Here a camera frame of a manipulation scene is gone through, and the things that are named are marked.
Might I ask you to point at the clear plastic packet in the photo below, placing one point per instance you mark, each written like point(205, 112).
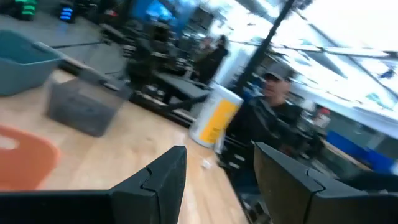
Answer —
point(206, 164)

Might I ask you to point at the teal plastic bin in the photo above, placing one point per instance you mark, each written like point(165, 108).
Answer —
point(25, 68)

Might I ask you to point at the person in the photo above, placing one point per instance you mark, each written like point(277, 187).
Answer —
point(213, 60)
point(267, 118)

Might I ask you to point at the computer with green lights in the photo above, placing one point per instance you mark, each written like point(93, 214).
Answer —
point(26, 7)

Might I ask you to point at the white yellow wipes canister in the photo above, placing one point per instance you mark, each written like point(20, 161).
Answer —
point(214, 118)

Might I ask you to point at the black work table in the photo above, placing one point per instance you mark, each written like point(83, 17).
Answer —
point(183, 87)

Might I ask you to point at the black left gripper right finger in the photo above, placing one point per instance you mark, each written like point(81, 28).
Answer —
point(311, 202)

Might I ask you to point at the grey plastic bin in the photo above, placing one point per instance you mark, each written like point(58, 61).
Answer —
point(84, 109)

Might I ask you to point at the blue panel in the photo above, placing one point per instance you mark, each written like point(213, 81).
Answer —
point(357, 152)

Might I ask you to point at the black frame post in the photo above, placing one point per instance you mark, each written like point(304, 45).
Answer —
point(264, 46)

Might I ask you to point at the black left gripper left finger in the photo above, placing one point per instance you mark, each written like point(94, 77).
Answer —
point(124, 205)

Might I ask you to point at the orange plastic bin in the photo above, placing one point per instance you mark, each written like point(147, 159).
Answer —
point(28, 165)

